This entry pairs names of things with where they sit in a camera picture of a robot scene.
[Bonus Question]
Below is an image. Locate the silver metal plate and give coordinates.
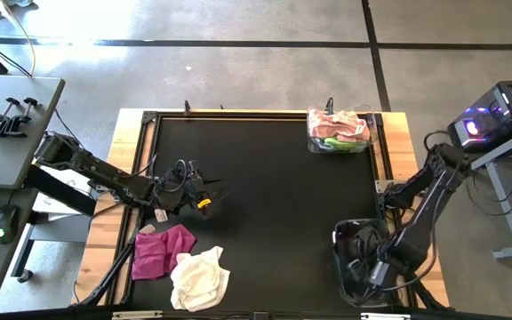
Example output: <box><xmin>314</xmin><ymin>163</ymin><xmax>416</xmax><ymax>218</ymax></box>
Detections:
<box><xmin>112</xmin><ymin>310</ymin><xmax>164</xmax><ymax>320</ymax></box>
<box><xmin>360</xmin><ymin>312</ymin><xmax>412</xmax><ymax>320</ymax></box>

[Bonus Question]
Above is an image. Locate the orange cable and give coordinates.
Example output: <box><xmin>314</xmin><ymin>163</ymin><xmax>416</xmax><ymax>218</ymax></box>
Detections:
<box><xmin>0</xmin><ymin>0</ymin><xmax>37</xmax><ymax>77</ymax></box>

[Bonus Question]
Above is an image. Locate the black desk clamp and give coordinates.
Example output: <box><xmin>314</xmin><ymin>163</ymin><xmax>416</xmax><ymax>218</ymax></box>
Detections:
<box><xmin>0</xmin><ymin>96</ymin><xmax>21</xmax><ymax>137</ymax></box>
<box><xmin>2</xmin><ymin>96</ymin><xmax>40</xmax><ymax>140</ymax></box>

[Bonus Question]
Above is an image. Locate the dark grey towel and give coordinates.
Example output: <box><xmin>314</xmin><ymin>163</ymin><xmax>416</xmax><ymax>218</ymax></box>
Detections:
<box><xmin>151</xmin><ymin>195</ymin><xmax>196</xmax><ymax>219</ymax></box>

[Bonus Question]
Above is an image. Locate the dark plastic basket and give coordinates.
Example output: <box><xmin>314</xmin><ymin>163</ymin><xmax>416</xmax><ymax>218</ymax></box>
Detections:
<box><xmin>332</xmin><ymin>218</ymin><xmax>412</xmax><ymax>309</ymax></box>

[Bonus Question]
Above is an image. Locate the black computer mouse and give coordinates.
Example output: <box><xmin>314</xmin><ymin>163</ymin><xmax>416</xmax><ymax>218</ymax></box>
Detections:
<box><xmin>0</xmin><ymin>204</ymin><xmax>20</xmax><ymax>245</ymax></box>

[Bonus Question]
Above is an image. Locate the black diagonal frame strut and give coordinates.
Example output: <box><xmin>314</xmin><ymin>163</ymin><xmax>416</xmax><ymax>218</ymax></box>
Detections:
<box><xmin>76</xmin><ymin>234</ymin><xmax>138</xmax><ymax>308</ymax></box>
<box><xmin>410</xmin><ymin>278</ymin><xmax>448</xmax><ymax>312</ymax></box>

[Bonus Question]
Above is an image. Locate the pink towel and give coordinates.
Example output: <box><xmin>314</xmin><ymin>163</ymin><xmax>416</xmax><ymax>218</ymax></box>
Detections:
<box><xmin>308</xmin><ymin>108</ymin><xmax>372</xmax><ymax>144</ymax></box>

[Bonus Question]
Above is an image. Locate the magenta towel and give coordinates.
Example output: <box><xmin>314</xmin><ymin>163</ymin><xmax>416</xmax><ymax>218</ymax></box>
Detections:
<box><xmin>131</xmin><ymin>223</ymin><xmax>198</xmax><ymax>282</ymax></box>

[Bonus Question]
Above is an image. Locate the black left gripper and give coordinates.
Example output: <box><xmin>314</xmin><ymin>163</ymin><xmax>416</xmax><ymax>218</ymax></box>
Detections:
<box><xmin>156</xmin><ymin>161</ymin><xmax>228</xmax><ymax>212</ymax></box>

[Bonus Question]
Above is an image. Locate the white box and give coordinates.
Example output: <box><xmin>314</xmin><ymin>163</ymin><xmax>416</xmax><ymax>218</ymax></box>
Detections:
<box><xmin>30</xmin><ymin>166</ymin><xmax>100</xmax><ymax>218</ymax></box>

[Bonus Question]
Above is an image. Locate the green towel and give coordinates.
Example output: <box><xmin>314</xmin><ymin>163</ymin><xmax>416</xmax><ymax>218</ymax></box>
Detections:
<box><xmin>321</xmin><ymin>136</ymin><xmax>368</xmax><ymax>153</ymax></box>

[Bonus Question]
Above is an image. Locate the clear plastic bin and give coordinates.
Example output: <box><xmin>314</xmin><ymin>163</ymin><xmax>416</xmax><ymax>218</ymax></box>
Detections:
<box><xmin>307</xmin><ymin>105</ymin><xmax>380</xmax><ymax>155</ymax></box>

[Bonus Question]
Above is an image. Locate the black aluminium table frame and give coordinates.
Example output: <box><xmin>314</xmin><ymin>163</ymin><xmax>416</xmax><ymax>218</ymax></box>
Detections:
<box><xmin>104</xmin><ymin>108</ymin><xmax>417</xmax><ymax>313</ymax></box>

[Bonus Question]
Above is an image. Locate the computer tower with lights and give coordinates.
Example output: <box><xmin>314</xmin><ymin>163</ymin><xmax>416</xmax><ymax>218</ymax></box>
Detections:
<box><xmin>446</xmin><ymin>79</ymin><xmax>512</xmax><ymax>153</ymax></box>

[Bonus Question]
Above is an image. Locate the silver metal bracket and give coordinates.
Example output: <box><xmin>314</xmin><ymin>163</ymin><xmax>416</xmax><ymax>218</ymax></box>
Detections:
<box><xmin>373</xmin><ymin>179</ymin><xmax>395</xmax><ymax>195</ymax></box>

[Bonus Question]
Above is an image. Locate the white towel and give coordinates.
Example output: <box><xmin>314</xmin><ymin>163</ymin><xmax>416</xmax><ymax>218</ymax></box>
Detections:
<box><xmin>169</xmin><ymin>245</ymin><xmax>232</xmax><ymax>313</ymax></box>

